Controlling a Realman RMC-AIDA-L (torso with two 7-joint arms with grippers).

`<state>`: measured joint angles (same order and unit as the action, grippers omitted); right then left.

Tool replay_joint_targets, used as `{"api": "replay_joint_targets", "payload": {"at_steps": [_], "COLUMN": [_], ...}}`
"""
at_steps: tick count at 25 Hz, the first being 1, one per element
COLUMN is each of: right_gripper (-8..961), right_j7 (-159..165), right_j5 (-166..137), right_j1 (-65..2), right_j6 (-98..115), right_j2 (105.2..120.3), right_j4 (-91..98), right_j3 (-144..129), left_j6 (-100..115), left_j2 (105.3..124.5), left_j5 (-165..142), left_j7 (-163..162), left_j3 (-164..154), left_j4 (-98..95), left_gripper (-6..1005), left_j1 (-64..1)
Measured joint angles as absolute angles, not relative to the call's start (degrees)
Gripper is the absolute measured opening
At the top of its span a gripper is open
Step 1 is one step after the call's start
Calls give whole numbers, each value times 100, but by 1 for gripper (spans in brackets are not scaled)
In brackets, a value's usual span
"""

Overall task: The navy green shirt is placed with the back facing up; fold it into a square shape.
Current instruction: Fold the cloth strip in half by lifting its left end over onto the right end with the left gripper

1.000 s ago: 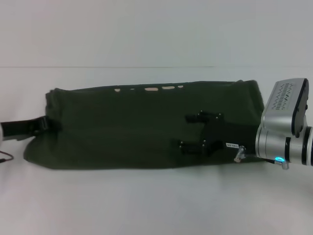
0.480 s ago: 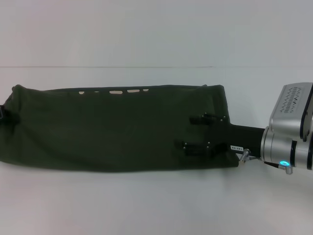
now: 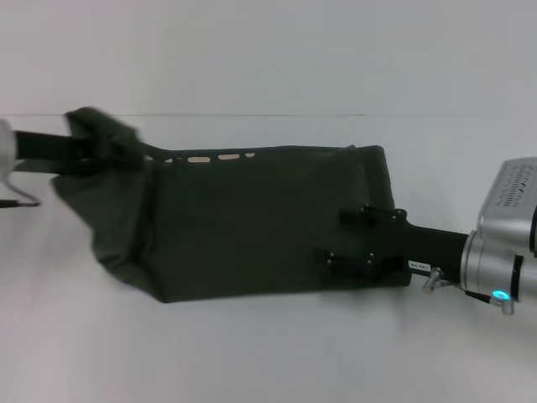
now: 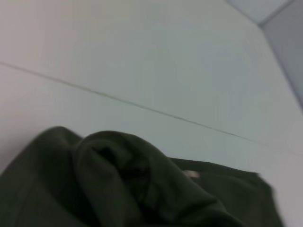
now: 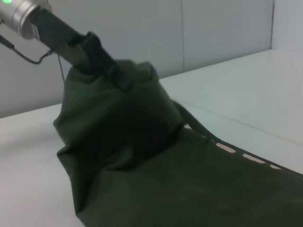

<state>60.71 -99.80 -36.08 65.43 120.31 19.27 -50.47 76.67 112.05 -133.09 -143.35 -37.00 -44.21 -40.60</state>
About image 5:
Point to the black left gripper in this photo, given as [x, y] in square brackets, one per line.
[66, 40]

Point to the dark green t-shirt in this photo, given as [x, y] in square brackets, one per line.
[165, 153]

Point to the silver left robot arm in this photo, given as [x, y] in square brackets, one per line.
[21, 17]

